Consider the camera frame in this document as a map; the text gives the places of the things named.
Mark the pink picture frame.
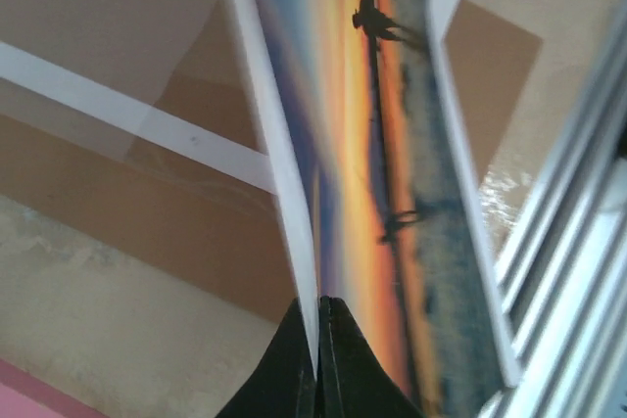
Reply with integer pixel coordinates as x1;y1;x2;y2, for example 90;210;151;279
1;360;106;418

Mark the aluminium rail mounting base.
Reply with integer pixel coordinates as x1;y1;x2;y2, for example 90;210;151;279
483;6;626;417

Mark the white mat board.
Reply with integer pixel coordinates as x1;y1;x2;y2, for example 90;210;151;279
1;0;273;191

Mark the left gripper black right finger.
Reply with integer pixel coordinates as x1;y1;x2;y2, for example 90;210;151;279
316;296;423;418

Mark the sunset beach photo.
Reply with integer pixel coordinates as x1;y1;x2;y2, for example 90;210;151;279
229;0;520;417

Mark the brown frame backing board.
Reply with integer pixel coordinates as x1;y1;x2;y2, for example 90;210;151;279
0;0;545;326

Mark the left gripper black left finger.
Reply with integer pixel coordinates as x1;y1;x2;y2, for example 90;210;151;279
217;301;316;418

